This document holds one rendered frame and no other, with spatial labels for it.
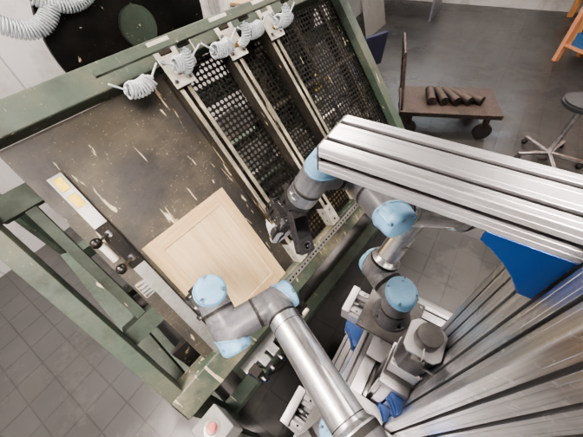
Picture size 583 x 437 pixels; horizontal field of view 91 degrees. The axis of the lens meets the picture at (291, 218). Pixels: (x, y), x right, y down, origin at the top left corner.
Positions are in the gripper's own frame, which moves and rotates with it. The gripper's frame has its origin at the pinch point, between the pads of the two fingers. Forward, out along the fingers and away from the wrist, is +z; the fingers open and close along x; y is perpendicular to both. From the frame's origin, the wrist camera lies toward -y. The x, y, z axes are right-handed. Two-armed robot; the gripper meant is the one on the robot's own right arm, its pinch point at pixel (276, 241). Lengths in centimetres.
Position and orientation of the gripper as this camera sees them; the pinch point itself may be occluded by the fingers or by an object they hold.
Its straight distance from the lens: 85.8
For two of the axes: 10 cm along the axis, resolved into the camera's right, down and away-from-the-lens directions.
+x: -8.0, 2.3, -5.5
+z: -3.8, 5.1, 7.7
